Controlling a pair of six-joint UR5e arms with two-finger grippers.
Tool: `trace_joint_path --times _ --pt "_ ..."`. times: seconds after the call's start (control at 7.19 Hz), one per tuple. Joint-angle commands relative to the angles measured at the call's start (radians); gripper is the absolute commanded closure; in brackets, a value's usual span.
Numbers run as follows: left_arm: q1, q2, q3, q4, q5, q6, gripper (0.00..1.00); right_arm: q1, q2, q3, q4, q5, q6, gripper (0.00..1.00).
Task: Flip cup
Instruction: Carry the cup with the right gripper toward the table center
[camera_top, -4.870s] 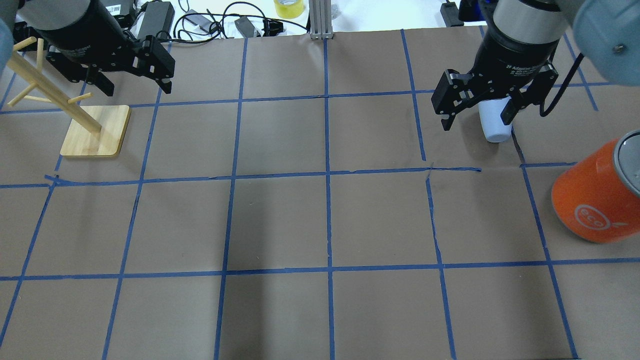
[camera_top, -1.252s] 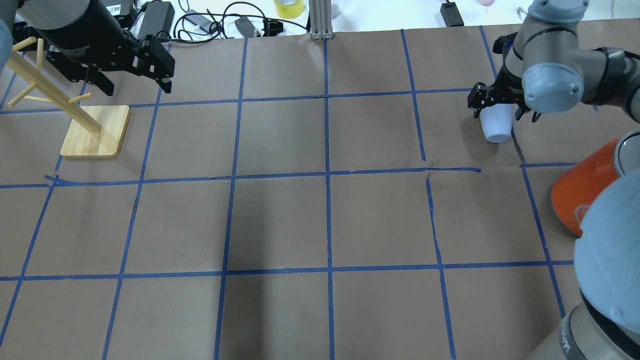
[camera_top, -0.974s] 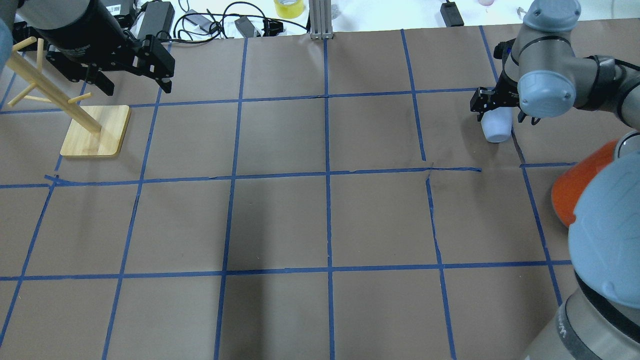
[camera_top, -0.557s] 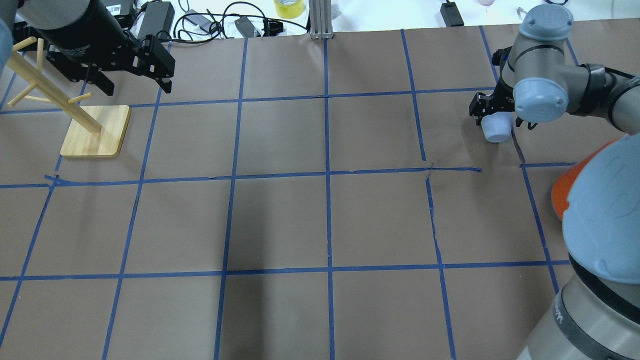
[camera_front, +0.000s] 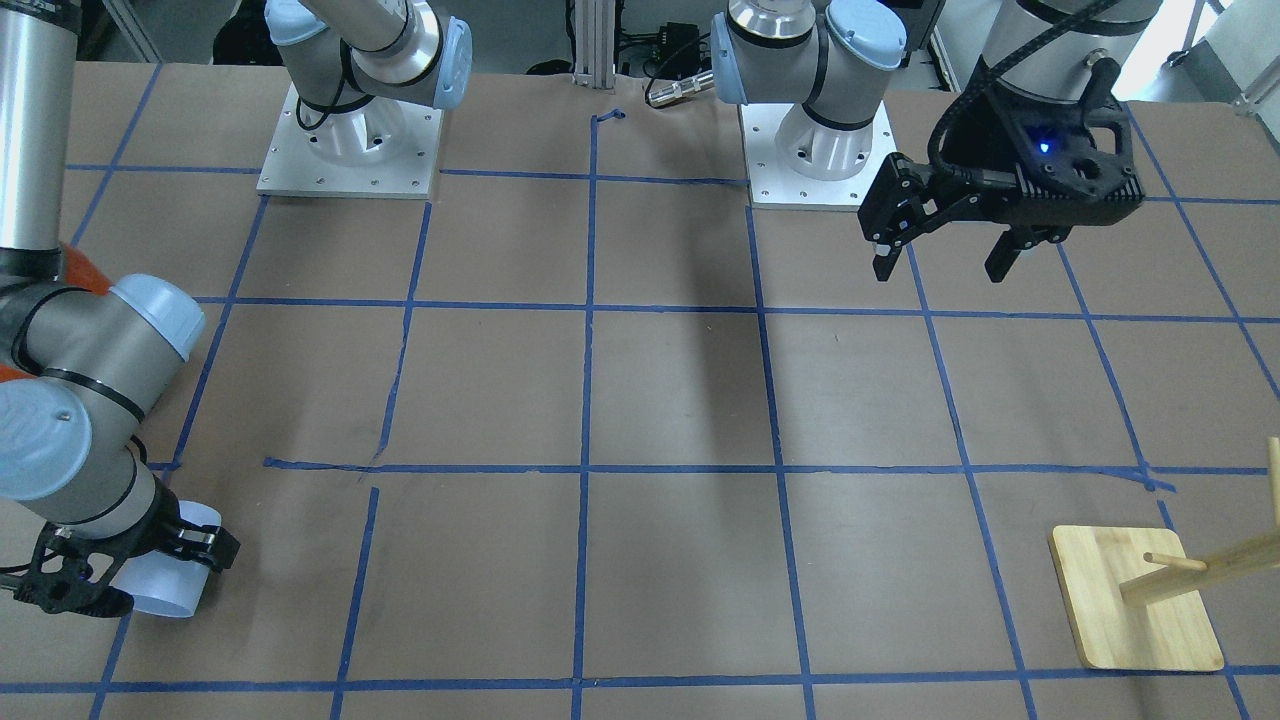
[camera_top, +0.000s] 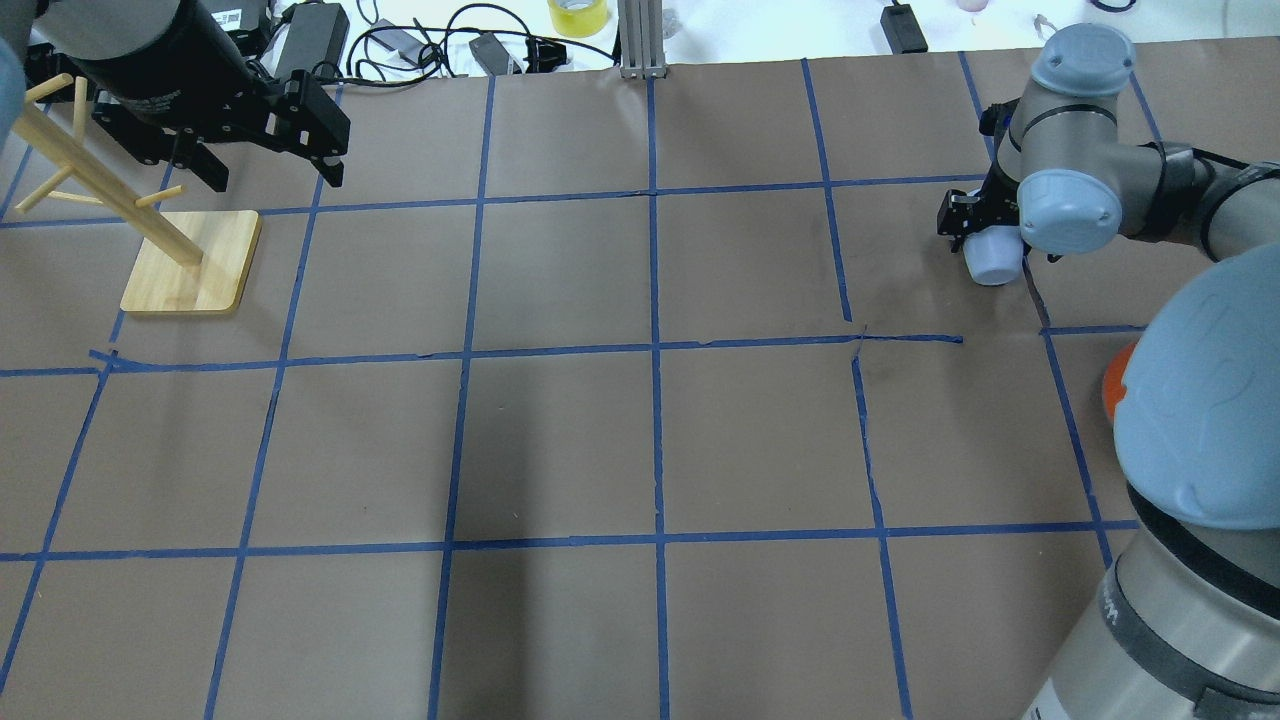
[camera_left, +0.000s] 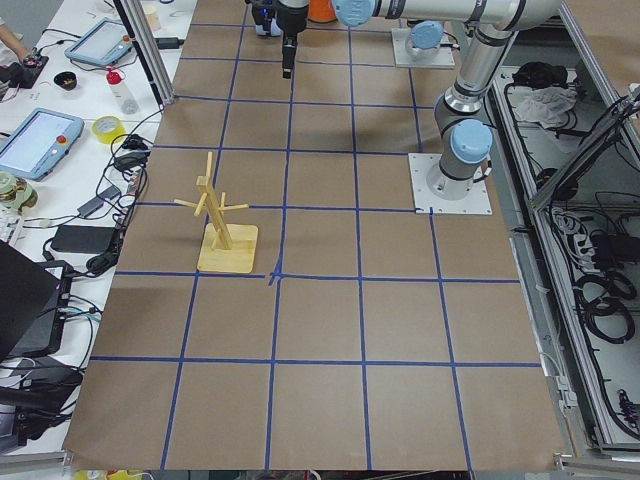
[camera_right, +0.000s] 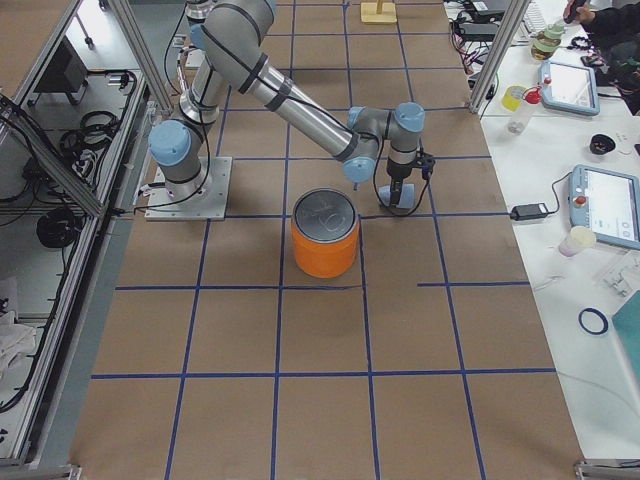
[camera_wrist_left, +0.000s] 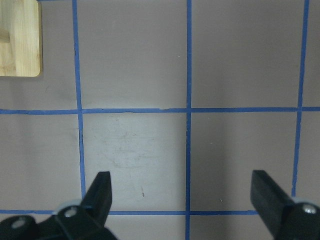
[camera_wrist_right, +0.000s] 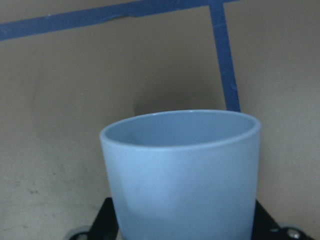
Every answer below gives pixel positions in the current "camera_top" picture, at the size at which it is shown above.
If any wooden cup holder tree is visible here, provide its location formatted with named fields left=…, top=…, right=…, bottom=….
left=12, top=73, right=262, bottom=315

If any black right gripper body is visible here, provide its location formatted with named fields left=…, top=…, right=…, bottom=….
left=975, top=165, right=1019, bottom=229

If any orange cylindrical bin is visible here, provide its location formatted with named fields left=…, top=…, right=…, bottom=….
left=1100, top=340, right=1139, bottom=428

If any yellow tape roll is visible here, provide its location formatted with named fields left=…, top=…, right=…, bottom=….
left=547, top=0, right=609, bottom=38

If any small black power brick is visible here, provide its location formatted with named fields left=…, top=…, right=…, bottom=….
left=879, top=1, right=929, bottom=55

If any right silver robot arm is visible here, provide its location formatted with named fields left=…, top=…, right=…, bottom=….
left=936, top=23, right=1277, bottom=719

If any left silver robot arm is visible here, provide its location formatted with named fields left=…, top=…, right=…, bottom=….
left=3, top=1, right=351, bottom=192

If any black power adapter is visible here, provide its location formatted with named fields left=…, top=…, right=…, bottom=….
left=273, top=1, right=349, bottom=82

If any light blue plastic cup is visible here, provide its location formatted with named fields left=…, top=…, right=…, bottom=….
left=963, top=225, right=1024, bottom=287

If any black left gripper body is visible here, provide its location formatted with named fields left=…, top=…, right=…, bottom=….
left=91, top=70, right=308, bottom=165

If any aluminium frame post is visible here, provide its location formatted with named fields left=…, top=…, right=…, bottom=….
left=617, top=0, right=668, bottom=79

